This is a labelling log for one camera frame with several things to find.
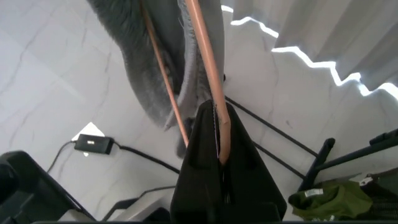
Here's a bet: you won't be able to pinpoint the green garment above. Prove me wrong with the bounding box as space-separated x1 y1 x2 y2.
288 179 374 220

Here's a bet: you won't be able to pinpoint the black power adapter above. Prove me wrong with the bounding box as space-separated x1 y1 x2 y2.
73 133 115 156

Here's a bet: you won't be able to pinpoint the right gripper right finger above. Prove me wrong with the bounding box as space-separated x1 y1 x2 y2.
222 102 287 222

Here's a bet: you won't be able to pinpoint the black cable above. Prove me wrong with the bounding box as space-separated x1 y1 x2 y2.
112 142 182 175

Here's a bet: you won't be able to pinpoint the pink clothes hanger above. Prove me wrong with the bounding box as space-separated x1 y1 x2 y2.
138 0 233 166

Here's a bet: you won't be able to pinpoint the black clothes rack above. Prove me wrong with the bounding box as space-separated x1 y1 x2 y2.
223 96 398 192

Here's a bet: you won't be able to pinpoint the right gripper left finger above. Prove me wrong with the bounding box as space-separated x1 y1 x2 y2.
170 99 223 222

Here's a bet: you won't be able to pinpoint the pale grey shorts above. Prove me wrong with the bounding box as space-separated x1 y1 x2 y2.
86 0 226 158

